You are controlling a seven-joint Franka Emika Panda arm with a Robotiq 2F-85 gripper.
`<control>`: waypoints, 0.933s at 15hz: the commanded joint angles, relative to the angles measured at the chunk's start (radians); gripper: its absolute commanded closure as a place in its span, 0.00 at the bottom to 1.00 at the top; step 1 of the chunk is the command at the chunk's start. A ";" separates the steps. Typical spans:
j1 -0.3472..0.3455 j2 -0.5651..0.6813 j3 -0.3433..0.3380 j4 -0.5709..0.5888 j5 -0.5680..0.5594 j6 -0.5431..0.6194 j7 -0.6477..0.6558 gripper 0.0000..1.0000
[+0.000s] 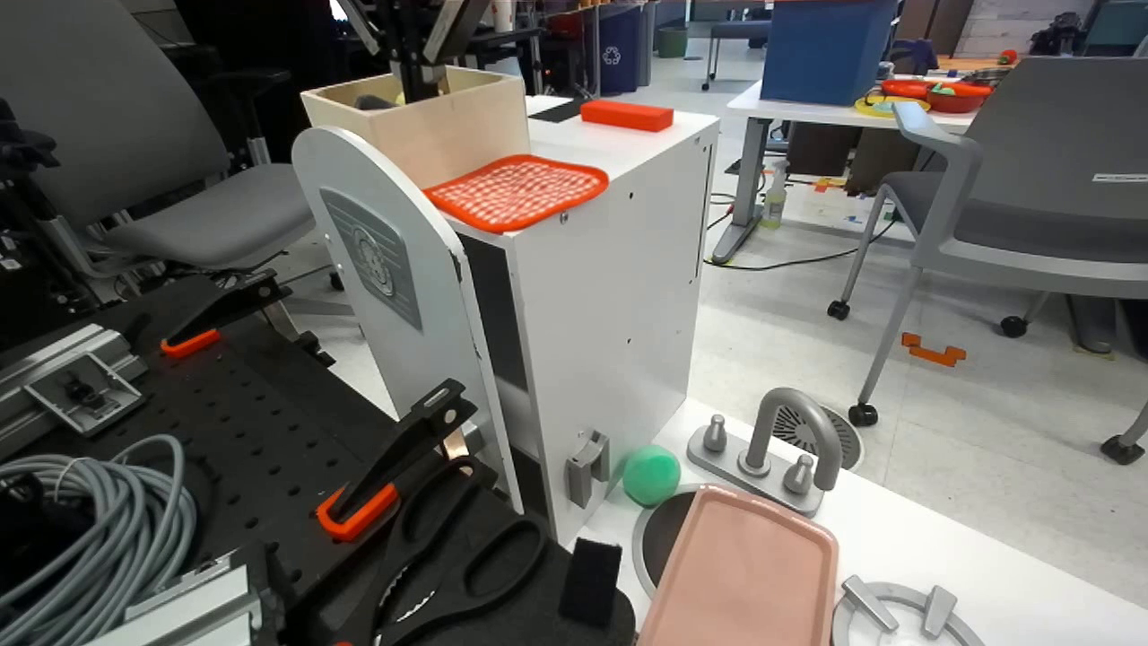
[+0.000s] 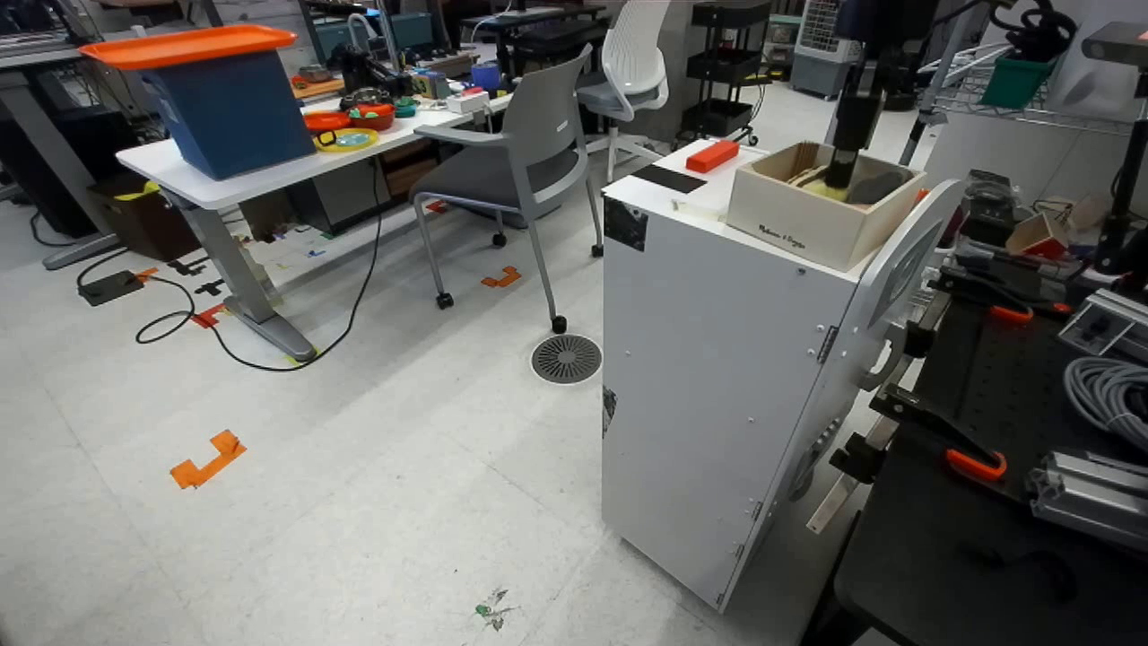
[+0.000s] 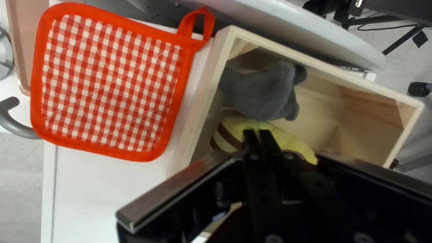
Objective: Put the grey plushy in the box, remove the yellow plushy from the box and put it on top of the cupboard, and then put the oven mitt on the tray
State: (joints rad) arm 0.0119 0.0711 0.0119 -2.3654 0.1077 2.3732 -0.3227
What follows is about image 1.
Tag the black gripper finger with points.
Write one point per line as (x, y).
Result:
(407, 54)
(439, 48)

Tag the beige wooden box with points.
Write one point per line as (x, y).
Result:
(453, 127)

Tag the pink plastic tray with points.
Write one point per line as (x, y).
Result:
(741, 575)

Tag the black flat card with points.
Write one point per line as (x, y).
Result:
(557, 108)

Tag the orange checkered pot holder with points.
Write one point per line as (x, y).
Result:
(518, 193)

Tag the blue recycling bin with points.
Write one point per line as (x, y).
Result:
(627, 48)

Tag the orange rectangular block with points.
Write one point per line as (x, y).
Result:
(629, 116)

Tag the grey fabric office chair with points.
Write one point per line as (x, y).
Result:
(109, 120)

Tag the white toy kitchen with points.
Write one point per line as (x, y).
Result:
(598, 310)

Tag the black clamp orange grip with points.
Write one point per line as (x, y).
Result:
(215, 316)
(395, 468)

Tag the white office table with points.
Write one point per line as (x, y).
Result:
(765, 111)

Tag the clear spray bottle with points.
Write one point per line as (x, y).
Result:
(776, 193)

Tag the blue storage bin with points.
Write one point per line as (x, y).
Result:
(825, 48)

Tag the black perforated board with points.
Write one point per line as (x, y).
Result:
(264, 419)

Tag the grey toy door latch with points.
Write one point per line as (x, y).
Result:
(585, 468)

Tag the green ball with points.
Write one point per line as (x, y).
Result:
(649, 475)

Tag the orange items pile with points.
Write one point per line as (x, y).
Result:
(936, 91)

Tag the grey toy faucet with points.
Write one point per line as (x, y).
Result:
(785, 435)

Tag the round black sink drain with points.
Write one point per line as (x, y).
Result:
(657, 540)

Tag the small black block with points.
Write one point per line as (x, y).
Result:
(588, 583)

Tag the grey plastic office chair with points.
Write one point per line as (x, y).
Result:
(1043, 179)

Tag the grey toy stove burner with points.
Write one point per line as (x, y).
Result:
(890, 612)

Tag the aluminium rail with plate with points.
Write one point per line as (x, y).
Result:
(72, 388)

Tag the orange bracket piece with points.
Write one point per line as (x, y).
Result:
(935, 350)

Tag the silver metal bracket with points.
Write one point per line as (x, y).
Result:
(182, 604)

